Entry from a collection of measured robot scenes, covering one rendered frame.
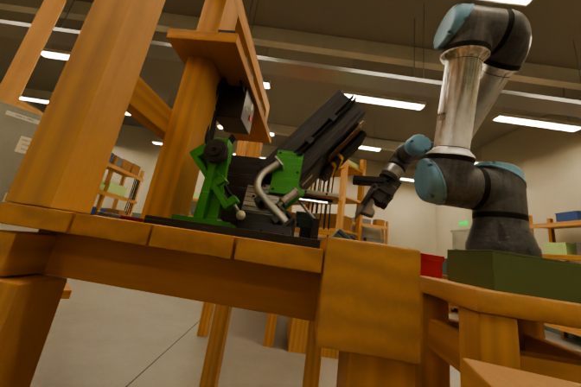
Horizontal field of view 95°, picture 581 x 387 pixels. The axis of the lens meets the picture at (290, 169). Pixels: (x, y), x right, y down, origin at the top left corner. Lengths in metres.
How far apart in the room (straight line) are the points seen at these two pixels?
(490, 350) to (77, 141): 0.84
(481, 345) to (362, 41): 5.12
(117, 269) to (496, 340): 0.71
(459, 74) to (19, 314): 1.02
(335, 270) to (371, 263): 0.05
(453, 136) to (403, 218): 10.25
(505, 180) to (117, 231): 0.85
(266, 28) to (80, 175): 5.01
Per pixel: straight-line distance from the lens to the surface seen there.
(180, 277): 0.56
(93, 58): 0.70
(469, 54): 0.87
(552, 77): 6.74
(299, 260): 0.43
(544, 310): 0.72
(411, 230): 11.10
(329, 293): 0.43
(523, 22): 0.96
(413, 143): 1.01
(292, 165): 1.12
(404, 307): 0.45
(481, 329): 0.67
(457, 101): 0.82
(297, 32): 5.39
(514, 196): 0.85
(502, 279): 0.76
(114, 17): 0.75
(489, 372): 0.37
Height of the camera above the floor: 0.88
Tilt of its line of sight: 16 degrees up
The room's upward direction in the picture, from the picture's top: 9 degrees clockwise
